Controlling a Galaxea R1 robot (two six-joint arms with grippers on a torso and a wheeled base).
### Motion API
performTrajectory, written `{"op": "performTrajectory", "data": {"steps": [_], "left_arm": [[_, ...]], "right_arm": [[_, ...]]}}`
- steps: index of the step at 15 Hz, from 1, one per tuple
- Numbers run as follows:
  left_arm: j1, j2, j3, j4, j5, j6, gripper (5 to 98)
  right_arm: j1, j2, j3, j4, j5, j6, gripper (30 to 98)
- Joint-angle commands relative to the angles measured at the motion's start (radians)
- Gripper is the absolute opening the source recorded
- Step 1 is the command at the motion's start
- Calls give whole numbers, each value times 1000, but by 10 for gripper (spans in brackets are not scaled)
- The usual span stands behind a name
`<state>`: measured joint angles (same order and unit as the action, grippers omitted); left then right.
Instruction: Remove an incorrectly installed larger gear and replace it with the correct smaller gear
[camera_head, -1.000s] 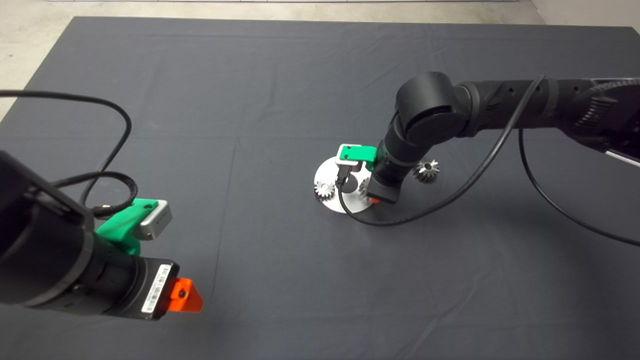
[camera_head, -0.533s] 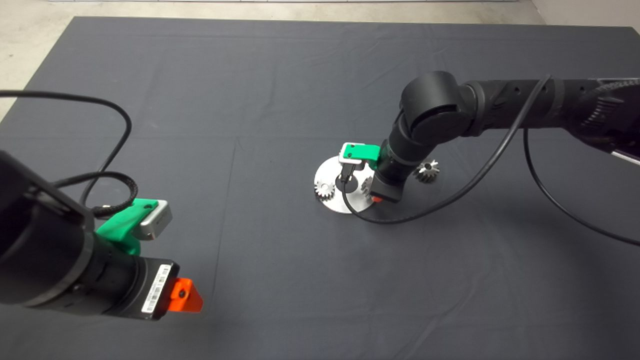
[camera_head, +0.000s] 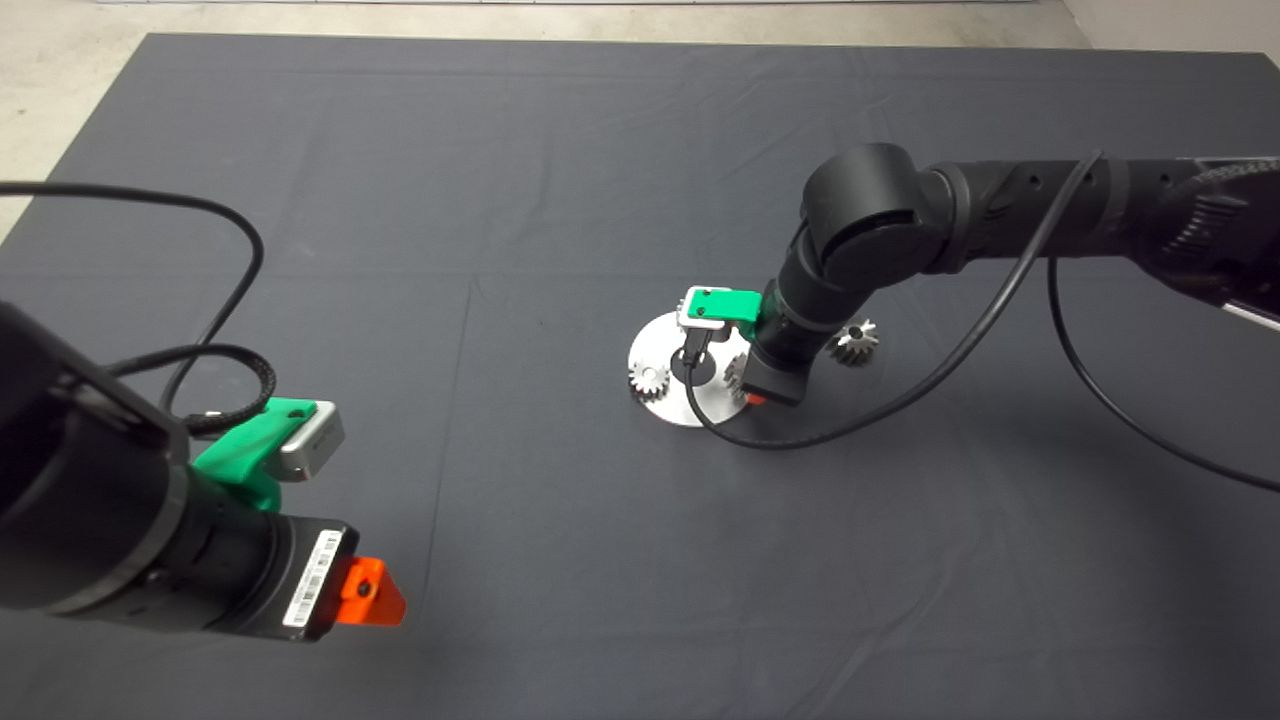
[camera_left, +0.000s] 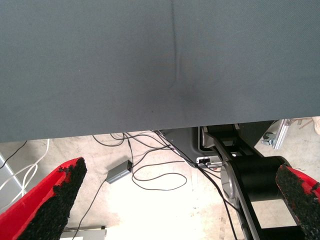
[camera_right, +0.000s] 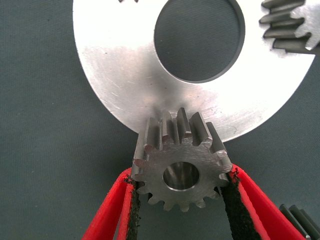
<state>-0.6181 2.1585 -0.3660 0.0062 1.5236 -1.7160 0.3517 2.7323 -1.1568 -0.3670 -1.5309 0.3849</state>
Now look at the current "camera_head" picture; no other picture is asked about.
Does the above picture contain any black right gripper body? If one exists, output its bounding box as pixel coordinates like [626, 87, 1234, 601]
[742, 350, 811, 408]

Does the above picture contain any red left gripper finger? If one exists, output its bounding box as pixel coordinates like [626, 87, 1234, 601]
[335, 556, 408, 627]

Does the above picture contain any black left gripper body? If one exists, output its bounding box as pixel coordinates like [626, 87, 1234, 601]
[240, 514, 359, 642]

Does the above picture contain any large steel gear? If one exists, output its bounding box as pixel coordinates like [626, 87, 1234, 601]
[828, 317, 882, 367]

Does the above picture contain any round metal plate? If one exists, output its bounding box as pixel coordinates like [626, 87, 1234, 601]
[628, 312, 757, 429]

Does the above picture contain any dark grey table cloth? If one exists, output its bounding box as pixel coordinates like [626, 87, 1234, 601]
[0, 33, 1280, 720]

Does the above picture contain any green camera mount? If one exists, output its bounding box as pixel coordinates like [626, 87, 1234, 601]
[688, 288, 766, 341]
[193, 397, 319, 512]

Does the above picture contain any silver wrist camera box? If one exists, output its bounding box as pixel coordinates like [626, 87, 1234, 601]
[277, 400, 346, 481]
[677, 286, 733, 330]

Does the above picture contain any thin black camera cable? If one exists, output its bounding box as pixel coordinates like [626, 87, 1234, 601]
[683, 150, 1280, 494]
[0, 182, 266, 413]

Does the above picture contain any braided black cable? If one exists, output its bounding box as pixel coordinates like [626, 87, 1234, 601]
[105, 343, 277, 437]

